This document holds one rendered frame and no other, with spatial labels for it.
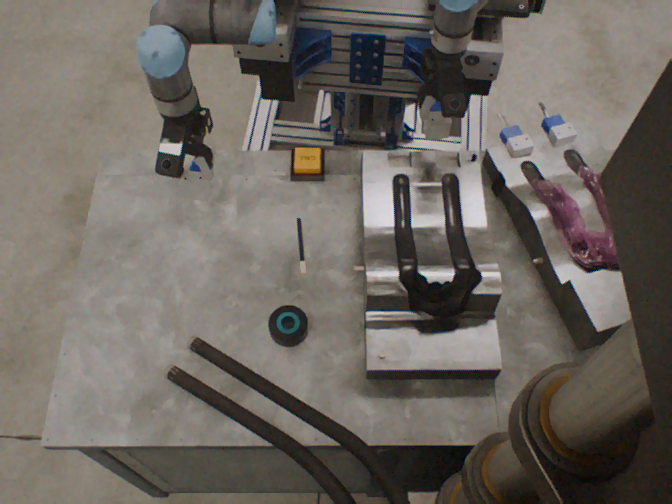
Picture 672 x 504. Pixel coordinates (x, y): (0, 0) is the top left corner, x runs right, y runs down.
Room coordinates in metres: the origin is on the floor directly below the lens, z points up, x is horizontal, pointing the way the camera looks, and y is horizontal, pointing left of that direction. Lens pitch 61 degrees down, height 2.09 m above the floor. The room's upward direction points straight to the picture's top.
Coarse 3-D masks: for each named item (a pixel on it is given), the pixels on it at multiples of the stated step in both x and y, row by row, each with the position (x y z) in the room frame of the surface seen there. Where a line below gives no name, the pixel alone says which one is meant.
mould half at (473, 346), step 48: (384, 192) 0.80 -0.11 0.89; (432, 192) 0.80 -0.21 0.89; (480, 192) 0.80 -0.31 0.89; (384, 240) 0.68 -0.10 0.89; (432, 240) 0.68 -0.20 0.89; (480, 240) 0.68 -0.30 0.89; (384, 288) 0.55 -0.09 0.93; (480, 288) 0.55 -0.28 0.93; (384, 336) 0.48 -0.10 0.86; (432, 336) 0.48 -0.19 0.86; (480, 336) 0.48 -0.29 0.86
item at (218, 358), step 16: (192, 336) 0.49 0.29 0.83; (208, 352) 0.45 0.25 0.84; (224, 368) 0.42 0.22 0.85; (240, 368) 0.41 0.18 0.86; (256, 384) 0.38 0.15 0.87; (272, 384) 0.38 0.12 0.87; (272, 400) 0.35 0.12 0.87; (288, 400) 0.34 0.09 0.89; (304, 416) 0.31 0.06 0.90; (320, 416) 0.31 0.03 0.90
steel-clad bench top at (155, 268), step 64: (128, 192) 0.86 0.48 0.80; (256, 192) 0.86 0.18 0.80; (320, 192) 0.86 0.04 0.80; (128, 256) 0.69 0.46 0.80; (192, 256) 0.69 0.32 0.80; (256, 256) 0.69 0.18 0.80; (320, 256) 0.69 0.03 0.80; (512, 256) 0.69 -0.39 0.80; (128, 320) 0.54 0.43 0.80; (192, 320) 0.54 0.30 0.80; (256, 320) 0.54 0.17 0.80; (320, 320) 0.54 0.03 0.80; (512, 320) 0.54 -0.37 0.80; (64, 384) 0.40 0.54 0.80; (128, 384) 0.40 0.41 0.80; (320, 384) 0.40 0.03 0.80; (384, 384) 0.40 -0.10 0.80; (448, 384) 0.40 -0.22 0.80; (512, 384) 0.40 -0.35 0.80
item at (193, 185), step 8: (208, 144) 0.90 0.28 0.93; (192, 168) 0.82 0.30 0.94; (184, 176) 0.79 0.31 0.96; (192, 176) 0.79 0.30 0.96; (200, 176) 0.79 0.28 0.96; (184, 184) 0.77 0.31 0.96; (192, 184) 0.77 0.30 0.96; (200, 184) 0.77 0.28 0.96; (208, 184) 0.79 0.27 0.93; (184, 192) 0.78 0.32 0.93; (192, 192) 0.77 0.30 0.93; (200, 192) 0.77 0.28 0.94; (208, 192) 0.79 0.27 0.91; (200, 200) 0.77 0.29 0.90
